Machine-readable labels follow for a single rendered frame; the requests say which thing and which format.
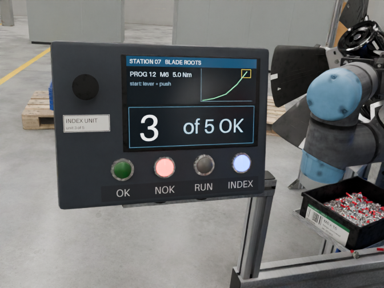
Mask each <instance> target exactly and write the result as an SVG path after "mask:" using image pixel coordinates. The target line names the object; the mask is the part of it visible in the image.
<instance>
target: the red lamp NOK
mask: <svg viewBox="0 0 384 288"><path fill-rule="evenodd" d="M153 169H154V172H155V174H156V175H157V176H158V177H160V178H168V177H170V176H172V175H173V173H174V172H175V163H174V161H173V160H172V159H171V158H170V157H167V156H163V157H159V158H158V159H157V160H156V161H155V163H154V167H153Z"/></svg>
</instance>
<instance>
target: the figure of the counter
mask: <svg viewBox="0 0 384 288"><path fill-rule="evenodd" d="M127 126H128V149H150V148H165V147H170V106H127Z"/></svg>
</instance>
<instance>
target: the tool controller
mask: <svg viewBox="0 0 384 288"><path fill-rule="evenodd" d="M50 54H51V76H52V87H53V109H54V132H55V154H56V166H57V188H58V206H59V208H60V209H62V210H69V209H83V208H91V207H105V206H118V205H132V204H140V203H153V202H154V203H165V202H167V201H181V200H188V199H197V200H204V199H207V198H216V197H230V196H238V195H252V194H261V193H263V192H264V190H265V158H266V125H267V92H268V74H269V50H268V49H266V48H261V47H230V46H199V45H168V44H152V43H121V42H90V41H59V40H55V41H52V42H51V45H50ZM127 106H170V147H165V148H150V149H128V126H127ZM238 153H246V154H247V155H248V156H249V157H250V159H251V166H250V168H249V170H248V171H247V172H245V173H236V172H235V171H234V170H233V168H232V166H231V161H232V158H233V157H234V156H235V155H236V154H238ZM202 154H207V155H209V156H211V157H212V159H213V160H214V170H213V171H212V172H211V173H210V174H209V175H199V174H197V173H196V172H195V170H194V166H193V165H194V161H195V159H196V158H197V157H198V156H200V155H202ZM163 156H167V157H170V158H171V159H172V160H173V161H174V163H175V172H174V173H173V175H172V176H170V177H168V178H160V177H158V176H157V175H156V174H155V172H154V169H153V167H154V163H155V161H156V160H157V159H158V158H159V157H163ZM120 158H126V159H128V160H130V161H131V162H132V164H133V166H134V172H133V175H132V176H131V178H129V179H128V180H126V181H119V180H117V179H115V178H114V177H113V176H112V174H111V166H112V164H113V162H114V161H116V160H117V159H120Z"/></svg>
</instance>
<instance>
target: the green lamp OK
mask: <svg viewBox="0 0 384 288"><path fill-rule="evenodd" d="M133 172H134V166H133V164H132V162H131V161H130V160H128V159H126V158H120V159H117V160H116V161H114V162H113V164H112V166H111V174H112V176H113V177H114V178H115V179H117V180H119V181H126V180H128V179H129V178H131V176H132V175H133Z"/></svg>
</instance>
